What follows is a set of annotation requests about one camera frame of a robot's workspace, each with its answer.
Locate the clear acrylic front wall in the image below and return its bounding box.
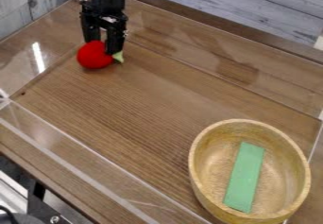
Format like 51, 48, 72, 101
0, 100, 212, 224

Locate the black metal table mount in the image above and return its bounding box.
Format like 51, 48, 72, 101
27, 181, 72, 224

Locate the black cable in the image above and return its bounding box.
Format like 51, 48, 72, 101
0, 204, 20, 224

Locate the green rectangular block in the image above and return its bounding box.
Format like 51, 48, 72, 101
223, 142, 266, 214

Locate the red plush strawberry toy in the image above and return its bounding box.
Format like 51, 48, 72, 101
78, 41, 124, 69

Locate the wooden bowl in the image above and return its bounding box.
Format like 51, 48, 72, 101
188, 119, 311, 224

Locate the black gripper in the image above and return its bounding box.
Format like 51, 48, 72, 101
80, 0, 127, 55

